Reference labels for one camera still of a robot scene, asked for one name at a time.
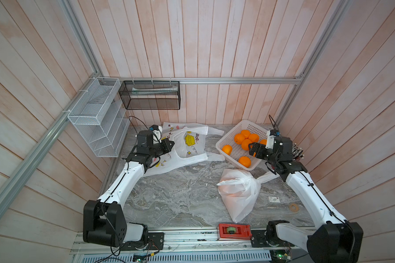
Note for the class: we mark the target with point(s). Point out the white wire mesh shelf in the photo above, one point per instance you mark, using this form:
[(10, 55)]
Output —
[(100, 117)]

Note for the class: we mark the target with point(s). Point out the white plastic bag front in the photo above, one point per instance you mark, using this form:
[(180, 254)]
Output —
[(239, 191)]

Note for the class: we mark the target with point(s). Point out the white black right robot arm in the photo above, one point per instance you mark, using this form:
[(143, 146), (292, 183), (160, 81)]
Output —
[(335, 240)]

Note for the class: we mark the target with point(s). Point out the black wire mesh basket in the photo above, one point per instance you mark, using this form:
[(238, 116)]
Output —
[(150, 95)]

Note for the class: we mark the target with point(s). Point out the white printed bag back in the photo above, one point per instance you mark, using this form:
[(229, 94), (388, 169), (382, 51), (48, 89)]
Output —
[(168, 127)]

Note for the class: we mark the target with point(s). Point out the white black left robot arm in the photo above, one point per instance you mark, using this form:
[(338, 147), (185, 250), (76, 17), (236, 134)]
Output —
[(104, 222)]

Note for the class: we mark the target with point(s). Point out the red tape dispenser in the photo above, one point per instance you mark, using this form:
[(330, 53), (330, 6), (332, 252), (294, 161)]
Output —
[(234, 232)]

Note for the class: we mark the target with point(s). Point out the brown tape roll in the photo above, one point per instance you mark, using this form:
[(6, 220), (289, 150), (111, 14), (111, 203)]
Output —
[(293, 207)]

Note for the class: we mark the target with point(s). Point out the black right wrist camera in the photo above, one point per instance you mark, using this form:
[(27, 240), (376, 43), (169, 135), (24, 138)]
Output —
[(273, 138)]

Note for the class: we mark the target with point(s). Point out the small white label card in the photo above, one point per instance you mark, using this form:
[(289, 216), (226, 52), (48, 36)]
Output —
[(274, 199)]

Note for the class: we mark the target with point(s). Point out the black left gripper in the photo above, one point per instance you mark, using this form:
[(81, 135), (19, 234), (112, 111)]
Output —
[(164, 142)]

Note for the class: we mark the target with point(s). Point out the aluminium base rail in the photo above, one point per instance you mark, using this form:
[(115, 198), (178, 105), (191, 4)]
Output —
[(193, 245)]

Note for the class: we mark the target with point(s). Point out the white plastic perforated basket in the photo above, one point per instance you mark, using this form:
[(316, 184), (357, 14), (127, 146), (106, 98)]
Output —
[(235, 144)]

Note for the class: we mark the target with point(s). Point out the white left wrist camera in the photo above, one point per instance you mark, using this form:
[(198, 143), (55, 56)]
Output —
[(156, 130)]

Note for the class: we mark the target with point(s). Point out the white printed bag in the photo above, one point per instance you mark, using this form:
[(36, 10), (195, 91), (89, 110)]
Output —
[(189, 148), (168, 127)]

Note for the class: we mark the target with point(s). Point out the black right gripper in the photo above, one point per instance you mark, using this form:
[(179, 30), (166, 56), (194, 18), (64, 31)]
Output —
[(261, 149)]

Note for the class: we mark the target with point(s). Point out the red cup of pens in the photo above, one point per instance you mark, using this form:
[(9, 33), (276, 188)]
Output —
[(297, 152)]

